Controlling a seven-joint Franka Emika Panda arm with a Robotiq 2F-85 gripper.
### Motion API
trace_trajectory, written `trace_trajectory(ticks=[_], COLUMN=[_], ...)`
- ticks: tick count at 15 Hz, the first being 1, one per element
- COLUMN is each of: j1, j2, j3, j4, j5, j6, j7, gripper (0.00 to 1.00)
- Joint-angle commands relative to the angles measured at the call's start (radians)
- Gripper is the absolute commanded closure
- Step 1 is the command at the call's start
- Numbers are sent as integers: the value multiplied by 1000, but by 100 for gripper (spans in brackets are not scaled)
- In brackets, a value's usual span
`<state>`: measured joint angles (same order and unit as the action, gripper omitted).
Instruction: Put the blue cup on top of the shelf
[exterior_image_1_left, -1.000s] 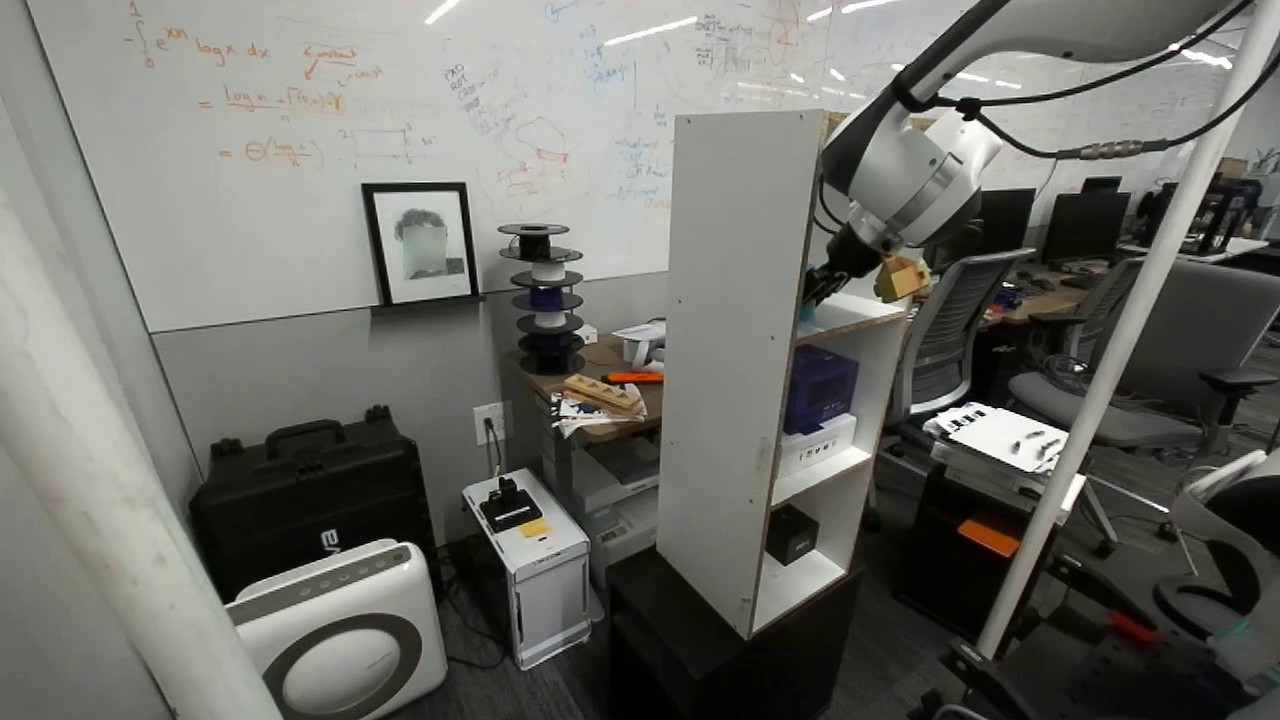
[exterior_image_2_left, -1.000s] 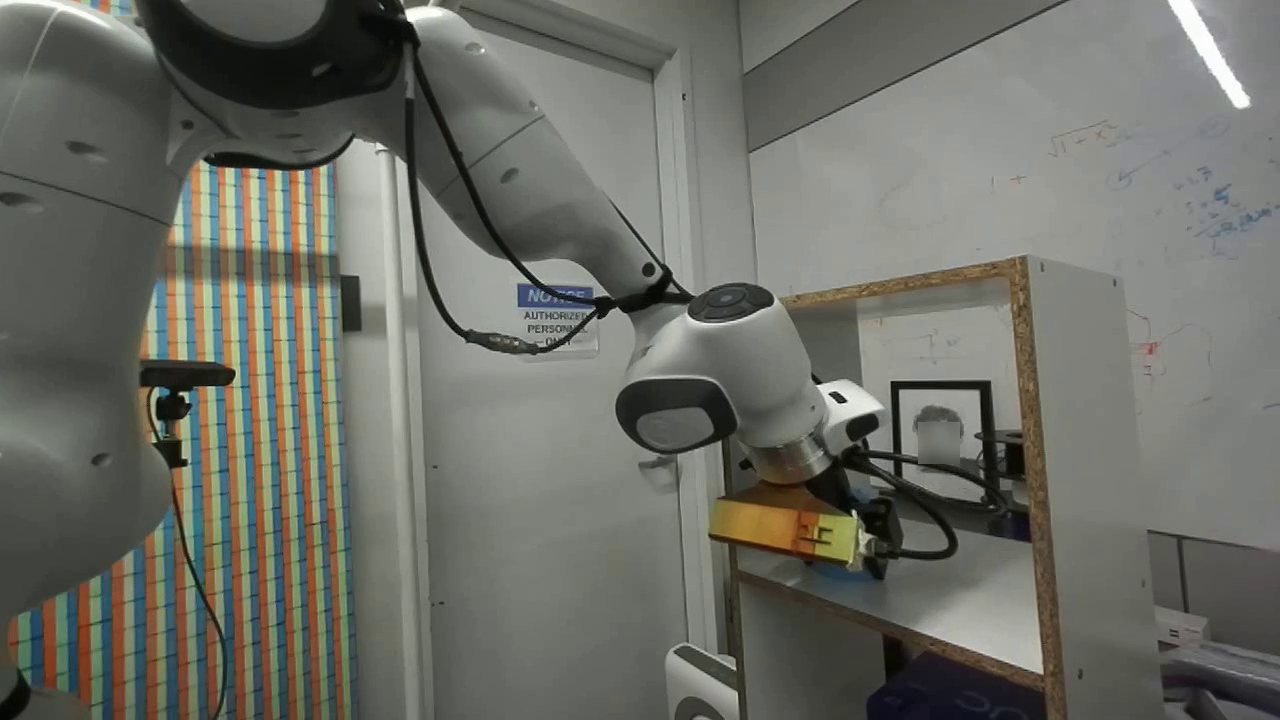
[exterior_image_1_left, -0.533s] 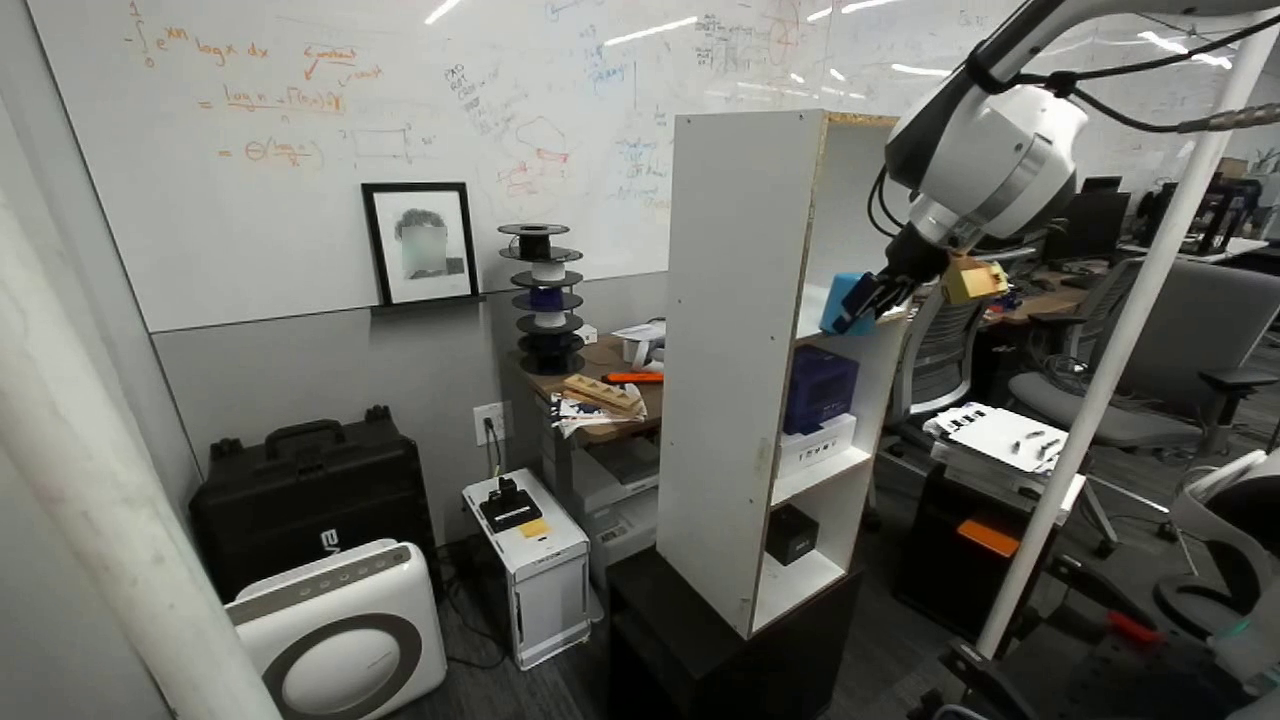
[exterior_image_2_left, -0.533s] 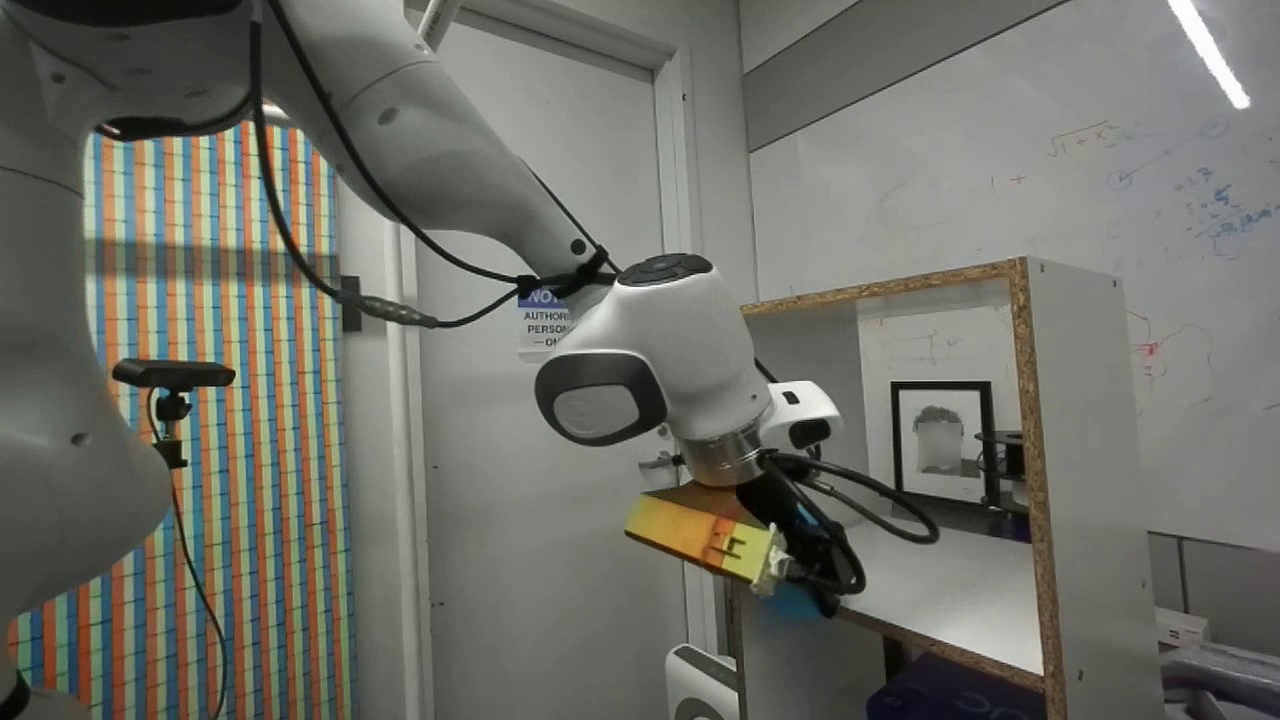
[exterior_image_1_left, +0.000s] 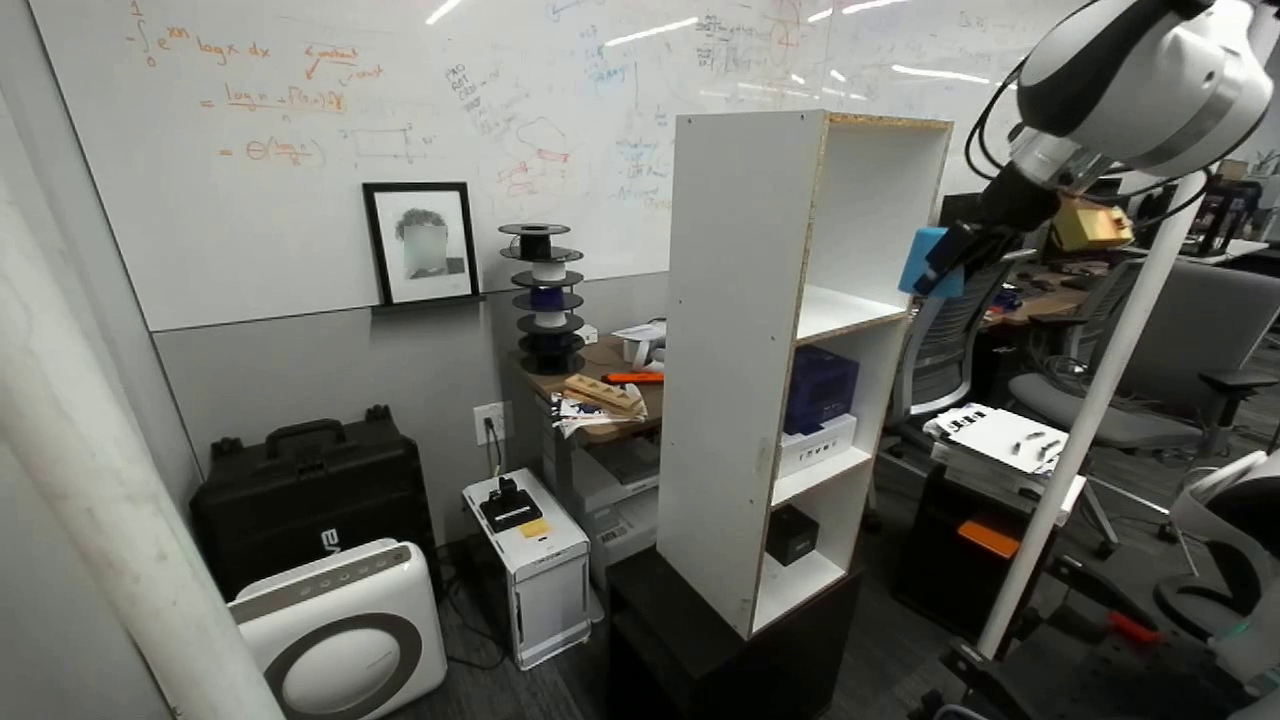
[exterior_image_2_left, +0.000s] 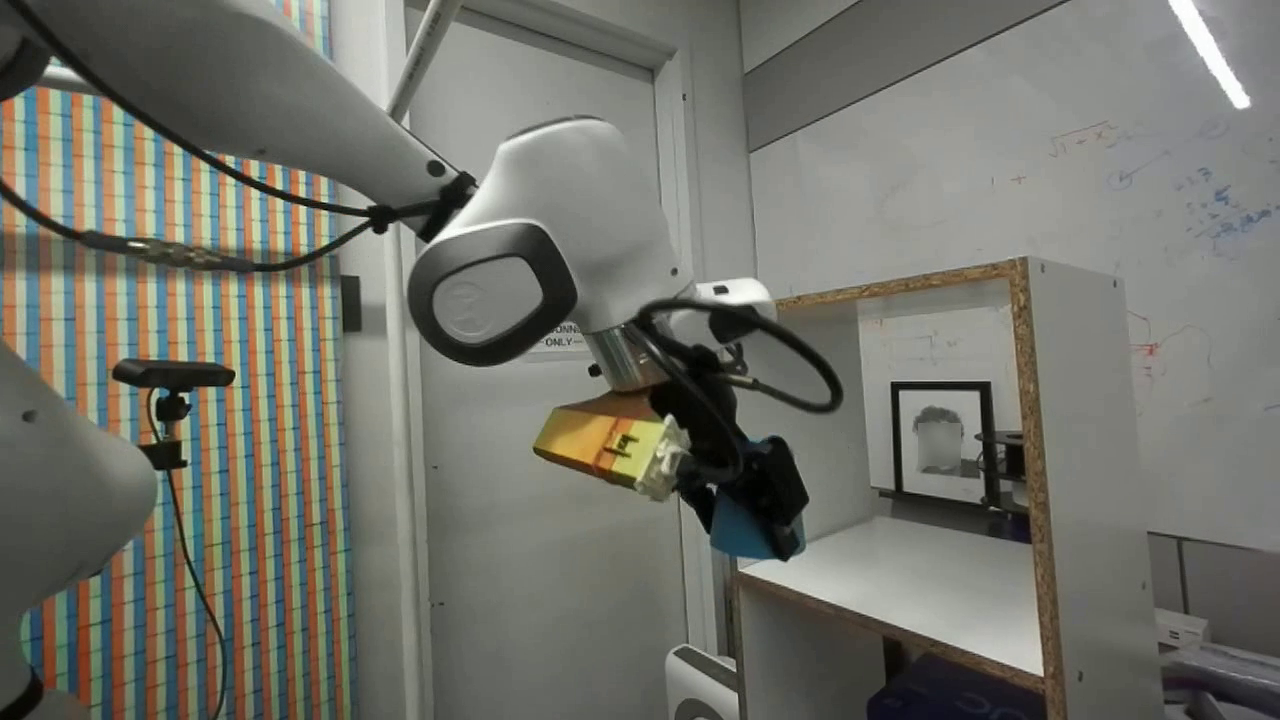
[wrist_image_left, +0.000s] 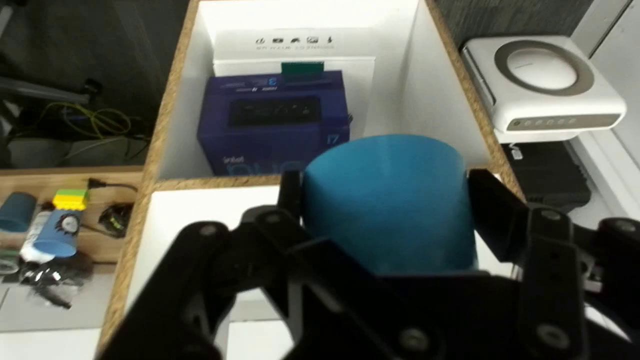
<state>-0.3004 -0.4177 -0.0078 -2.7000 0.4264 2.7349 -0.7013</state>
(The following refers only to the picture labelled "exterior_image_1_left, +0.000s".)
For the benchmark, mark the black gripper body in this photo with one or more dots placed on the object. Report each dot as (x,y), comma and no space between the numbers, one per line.
(1023,203)

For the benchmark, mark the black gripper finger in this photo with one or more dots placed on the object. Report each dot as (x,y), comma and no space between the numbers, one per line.
(977,263)
(961,237)

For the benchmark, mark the blue cup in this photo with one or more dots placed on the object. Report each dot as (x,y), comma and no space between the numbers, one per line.
(923,263)

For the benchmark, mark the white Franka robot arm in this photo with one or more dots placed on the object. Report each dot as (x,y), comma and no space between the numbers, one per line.
(1144,86)

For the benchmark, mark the tall white wooden shelf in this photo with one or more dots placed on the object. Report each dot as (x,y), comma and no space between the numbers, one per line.
(732,372)

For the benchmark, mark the grey mesh office chair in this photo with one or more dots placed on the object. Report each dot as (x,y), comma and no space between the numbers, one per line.
(941,345)

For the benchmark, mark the white tray with parts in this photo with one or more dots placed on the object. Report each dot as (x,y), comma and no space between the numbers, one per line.
(998,438)

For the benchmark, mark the purple box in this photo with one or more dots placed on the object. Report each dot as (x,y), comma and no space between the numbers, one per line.
(816,390)

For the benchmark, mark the thin white pole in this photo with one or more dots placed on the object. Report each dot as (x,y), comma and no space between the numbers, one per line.
(1082,443)

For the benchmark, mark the grey padded office chair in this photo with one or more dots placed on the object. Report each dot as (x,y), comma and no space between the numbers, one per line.
(1174,363)

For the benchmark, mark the white flat box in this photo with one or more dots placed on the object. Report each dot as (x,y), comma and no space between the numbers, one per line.
(816,446)

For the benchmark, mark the orange tag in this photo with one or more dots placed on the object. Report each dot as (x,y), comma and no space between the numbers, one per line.
(988,538)

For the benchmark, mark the small black box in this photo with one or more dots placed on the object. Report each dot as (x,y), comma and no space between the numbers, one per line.
(790,532)

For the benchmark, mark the white mug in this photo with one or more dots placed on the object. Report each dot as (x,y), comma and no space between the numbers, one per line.
(642,345)

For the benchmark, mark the orange hand tool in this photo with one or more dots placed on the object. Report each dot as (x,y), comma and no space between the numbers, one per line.
(639,378)

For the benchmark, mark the tan cardboard box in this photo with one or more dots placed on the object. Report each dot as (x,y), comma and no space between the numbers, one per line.
(600,395)

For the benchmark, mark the cluttered wooden desk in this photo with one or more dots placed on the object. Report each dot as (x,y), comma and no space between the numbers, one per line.
(606,455)

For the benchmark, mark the stack of filament spools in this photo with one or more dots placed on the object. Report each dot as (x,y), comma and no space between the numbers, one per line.
(543,300)

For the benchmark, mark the black cabinet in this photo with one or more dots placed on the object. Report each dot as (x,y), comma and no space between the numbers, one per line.
(695,653)

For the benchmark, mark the black device with stick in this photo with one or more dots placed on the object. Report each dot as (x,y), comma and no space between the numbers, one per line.
(508,505)

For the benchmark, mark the black framed portrait drawing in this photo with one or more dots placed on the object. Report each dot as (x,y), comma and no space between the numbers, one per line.
(421,244)

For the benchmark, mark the white computer tower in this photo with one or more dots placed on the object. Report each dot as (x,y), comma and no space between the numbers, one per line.
(533,574)

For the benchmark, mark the black hard carrying case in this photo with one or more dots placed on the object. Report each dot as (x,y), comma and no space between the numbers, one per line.
(315,493)

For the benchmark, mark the white whiteboard with writing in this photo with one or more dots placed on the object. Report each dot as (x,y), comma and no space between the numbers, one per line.
(264,146)

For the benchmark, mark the white air purifier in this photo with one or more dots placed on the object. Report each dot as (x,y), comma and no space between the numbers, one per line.
(343,632)

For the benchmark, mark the thick white blurred pole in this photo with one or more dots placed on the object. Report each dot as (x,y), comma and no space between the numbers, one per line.
(92,493)

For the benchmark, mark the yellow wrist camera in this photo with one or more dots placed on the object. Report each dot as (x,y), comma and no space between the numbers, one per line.
(1095,226)

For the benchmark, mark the black chair with grey frame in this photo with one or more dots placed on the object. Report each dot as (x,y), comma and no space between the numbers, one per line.
(1227,574)

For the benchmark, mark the white wall outlet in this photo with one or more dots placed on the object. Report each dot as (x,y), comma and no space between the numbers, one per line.
(488,424)

